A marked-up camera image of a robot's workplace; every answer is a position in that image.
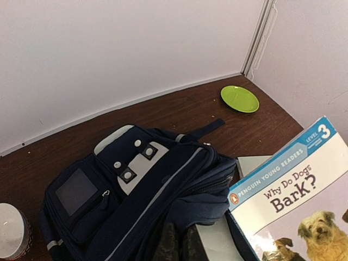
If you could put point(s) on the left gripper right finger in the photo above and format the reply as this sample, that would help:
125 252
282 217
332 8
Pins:
192 247

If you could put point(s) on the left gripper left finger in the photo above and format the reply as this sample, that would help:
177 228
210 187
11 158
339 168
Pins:
168 242

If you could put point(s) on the navy blue backpack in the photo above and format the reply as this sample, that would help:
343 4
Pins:
138 184

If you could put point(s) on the dog picture book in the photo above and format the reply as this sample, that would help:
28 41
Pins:
294 205

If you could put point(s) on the grey hardcover book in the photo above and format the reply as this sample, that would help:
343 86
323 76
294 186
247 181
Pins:
247 164

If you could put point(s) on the white patterned bowl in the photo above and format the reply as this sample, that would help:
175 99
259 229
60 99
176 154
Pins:
16 233

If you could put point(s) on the green plate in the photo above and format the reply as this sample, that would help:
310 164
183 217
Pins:
240 99

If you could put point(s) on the right aluminium frame post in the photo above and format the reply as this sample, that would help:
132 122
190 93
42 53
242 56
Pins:
263 30

